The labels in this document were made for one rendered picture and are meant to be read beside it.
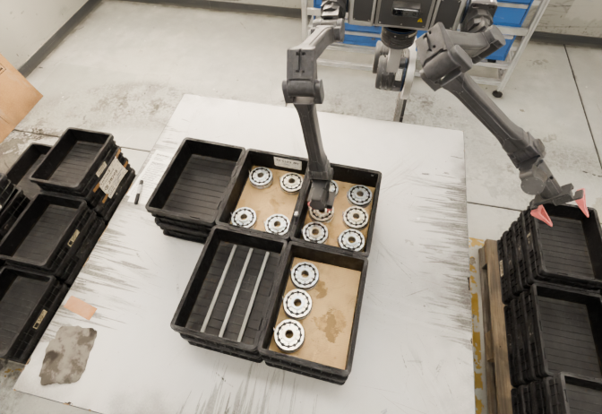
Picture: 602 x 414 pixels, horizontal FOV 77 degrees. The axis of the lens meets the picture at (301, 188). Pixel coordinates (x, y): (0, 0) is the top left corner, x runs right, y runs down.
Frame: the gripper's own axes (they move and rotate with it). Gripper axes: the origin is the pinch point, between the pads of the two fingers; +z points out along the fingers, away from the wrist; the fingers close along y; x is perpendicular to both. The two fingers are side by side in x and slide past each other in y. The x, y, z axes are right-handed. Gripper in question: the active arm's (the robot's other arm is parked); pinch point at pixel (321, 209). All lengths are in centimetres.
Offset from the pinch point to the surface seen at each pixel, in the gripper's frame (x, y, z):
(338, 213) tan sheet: 2.0, 6.9, 4.1
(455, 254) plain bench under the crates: 2, 58, 17
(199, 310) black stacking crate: -50, -34, 4
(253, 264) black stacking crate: -28.3, -20.1, 4.4
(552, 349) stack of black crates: -16, 110, 50
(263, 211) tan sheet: -4.3, -23.9, 3.9
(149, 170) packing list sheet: 12, -91, 16
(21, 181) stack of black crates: 12, -199, 59
